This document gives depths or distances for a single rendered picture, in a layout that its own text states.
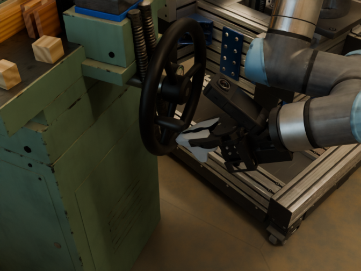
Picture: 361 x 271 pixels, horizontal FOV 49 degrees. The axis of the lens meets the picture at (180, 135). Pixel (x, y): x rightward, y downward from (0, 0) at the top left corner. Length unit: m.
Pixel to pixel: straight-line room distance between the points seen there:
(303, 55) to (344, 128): 0.15
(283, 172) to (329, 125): 0.95
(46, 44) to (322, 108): 0.49
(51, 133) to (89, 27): 0.22
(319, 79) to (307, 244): 1.02
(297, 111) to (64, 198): 0.55
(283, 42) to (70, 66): 0.40
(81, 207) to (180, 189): 0.77
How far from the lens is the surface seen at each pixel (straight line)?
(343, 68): 0.67
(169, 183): 1.72
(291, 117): 0.60
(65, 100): 0.81
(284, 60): 0.67
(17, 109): 0.72
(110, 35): 0.77
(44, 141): 0.79
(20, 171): 0.93
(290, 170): 1.54
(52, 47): 0.77
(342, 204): 1.77
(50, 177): 0.87
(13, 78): 0.73
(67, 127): 0.84
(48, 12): 0.84
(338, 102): 0.59
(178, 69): 1.12
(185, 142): 0.70
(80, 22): 0.80
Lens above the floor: 1.28
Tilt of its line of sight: 41 degrees down
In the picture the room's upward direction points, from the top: straight up
